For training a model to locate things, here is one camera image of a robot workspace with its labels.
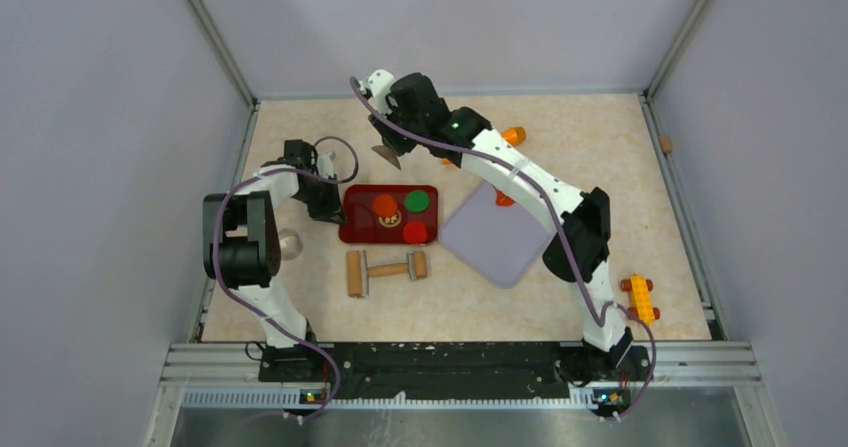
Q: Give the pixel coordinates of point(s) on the yellow toy car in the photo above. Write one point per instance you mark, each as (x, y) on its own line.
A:
(639, 290)

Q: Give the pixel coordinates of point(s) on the dark red lacquer tray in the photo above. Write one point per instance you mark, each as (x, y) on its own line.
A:
(396, 214)

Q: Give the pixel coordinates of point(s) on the wooden double-ended dough roller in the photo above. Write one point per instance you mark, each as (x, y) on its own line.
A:
(359, 273)

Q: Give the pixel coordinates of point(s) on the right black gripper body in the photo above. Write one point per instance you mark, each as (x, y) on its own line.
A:
(397, 145)

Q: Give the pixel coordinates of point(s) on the small tan wall knob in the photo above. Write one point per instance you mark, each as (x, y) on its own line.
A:
(666, 144)

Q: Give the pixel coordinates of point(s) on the orange round dough wrapper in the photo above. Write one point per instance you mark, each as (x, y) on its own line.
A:
(385, 206)

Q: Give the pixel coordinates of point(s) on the lavender plastic cutting board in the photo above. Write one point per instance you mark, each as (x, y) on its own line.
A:
(500, 243)

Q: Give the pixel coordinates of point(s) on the red dough disc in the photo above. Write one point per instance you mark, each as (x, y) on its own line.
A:
(415, 233)

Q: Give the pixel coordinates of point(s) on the metal scraper wooden handle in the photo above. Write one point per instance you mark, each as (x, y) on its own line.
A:
(387, 154)

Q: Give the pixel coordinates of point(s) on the orange-red dough lump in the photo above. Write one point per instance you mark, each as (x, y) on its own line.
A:
(503, 200)

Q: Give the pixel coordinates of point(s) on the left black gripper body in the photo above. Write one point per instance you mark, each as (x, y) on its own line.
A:
(321, 199)

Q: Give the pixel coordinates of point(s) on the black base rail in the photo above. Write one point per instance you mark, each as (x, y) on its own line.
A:
(445, 371)

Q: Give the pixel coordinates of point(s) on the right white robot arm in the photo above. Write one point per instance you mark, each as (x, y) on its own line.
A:
(580, 220)

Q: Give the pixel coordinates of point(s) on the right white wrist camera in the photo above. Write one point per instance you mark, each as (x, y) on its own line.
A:
(376, 87)

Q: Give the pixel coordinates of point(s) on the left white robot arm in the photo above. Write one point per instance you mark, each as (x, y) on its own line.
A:
(242, 250)

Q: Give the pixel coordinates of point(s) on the orange plastic rolling pin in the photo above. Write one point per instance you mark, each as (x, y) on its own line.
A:
(514, 136)

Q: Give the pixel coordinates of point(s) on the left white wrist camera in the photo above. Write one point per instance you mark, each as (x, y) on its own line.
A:
(326, 165)

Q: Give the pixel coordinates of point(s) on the green dough disc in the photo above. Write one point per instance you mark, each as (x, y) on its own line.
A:
(417, 201)

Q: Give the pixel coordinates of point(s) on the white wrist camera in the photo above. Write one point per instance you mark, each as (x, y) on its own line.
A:
(326, 165)
(376, 87)

